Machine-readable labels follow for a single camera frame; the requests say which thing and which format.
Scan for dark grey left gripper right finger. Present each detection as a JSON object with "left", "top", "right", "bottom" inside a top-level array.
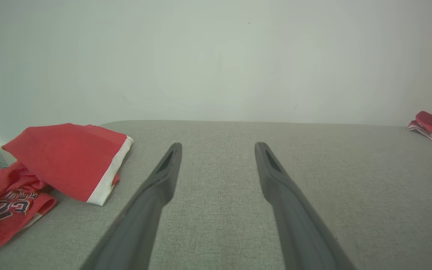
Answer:
[{"left": 255, "top": 142, "right": 357, "bottom": 270}]

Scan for red shorts with white trim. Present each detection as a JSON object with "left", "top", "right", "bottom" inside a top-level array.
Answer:
[{"left": 1, "top": 123, "right": 134, "bottom": 207}]

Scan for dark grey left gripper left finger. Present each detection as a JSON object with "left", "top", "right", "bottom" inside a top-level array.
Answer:
[{"left": 80, "top": 142, "right": 183, "bottom": 270}]

